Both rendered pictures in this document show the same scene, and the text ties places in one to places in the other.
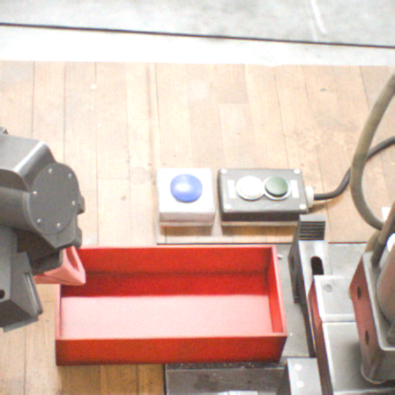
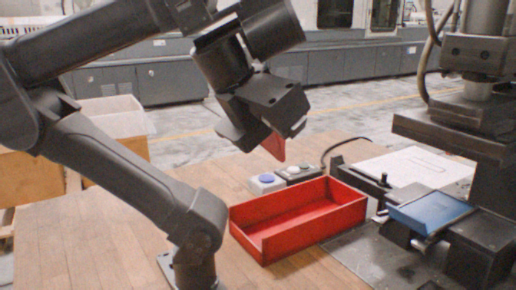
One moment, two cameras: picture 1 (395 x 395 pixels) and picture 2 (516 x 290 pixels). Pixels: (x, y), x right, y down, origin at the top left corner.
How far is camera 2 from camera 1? 0.72 m
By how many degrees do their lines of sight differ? 36
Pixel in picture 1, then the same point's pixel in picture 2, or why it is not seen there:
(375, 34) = not seen: hidden behind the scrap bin
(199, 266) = (298, 200)
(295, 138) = (291, 161)
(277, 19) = not seen: hidden behind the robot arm
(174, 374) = (325, 245)
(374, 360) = (503, 53)
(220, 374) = (346, 236)
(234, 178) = (283, 170)
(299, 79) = not seen: hidden behind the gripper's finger
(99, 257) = (251, 209)
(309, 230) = (338, 161)
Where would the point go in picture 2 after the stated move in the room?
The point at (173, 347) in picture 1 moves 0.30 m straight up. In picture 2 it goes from (321, 225) to (333, 55)
